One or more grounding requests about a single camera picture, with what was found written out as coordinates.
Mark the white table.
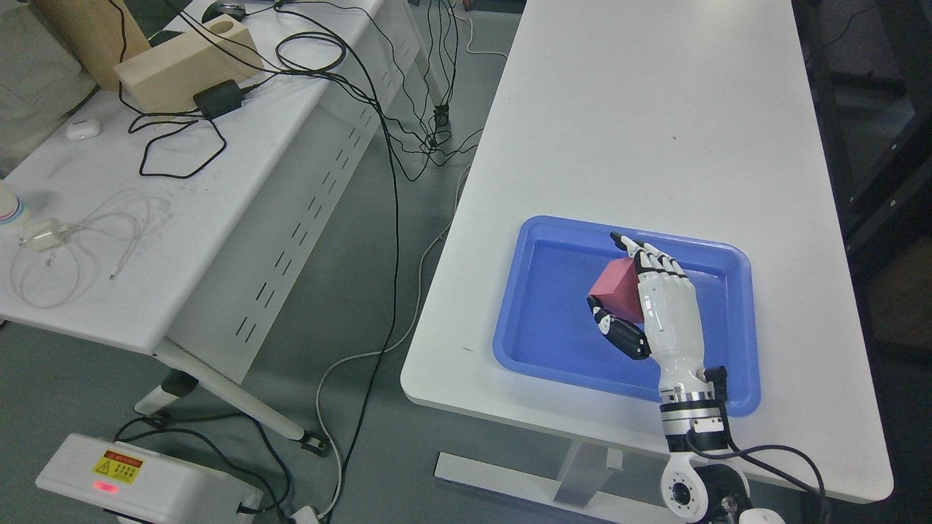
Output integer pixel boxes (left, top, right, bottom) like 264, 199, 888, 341
400, 1, 894, 503

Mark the white earbuds case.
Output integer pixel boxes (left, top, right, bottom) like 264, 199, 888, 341
66, 117, 102, 140

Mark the blue tray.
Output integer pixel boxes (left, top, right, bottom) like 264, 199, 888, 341
492, 215, 760, 416

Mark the black power adapter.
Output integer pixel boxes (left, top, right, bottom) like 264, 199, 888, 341
192, 79, 245, 120

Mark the white folding desk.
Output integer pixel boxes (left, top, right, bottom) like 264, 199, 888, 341
0, 0, 408, 456

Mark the pink block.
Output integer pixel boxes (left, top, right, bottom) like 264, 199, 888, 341
588, 258, 644, 324

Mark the wooden block holder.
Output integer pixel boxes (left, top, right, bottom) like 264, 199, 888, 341
114, 15, 263, 113

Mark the white power strip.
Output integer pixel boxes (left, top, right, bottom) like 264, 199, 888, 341
288, 505, 320, 524

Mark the white device warning label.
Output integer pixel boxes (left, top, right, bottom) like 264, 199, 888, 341
34, 432, 263, 523

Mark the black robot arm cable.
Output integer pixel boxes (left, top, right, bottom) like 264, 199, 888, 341
684, 366, 827, 524

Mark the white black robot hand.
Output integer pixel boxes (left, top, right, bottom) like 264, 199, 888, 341
587, 232, 714, 402

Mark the black floor cable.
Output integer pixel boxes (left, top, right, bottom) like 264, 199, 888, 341
109, 0, 510, 524

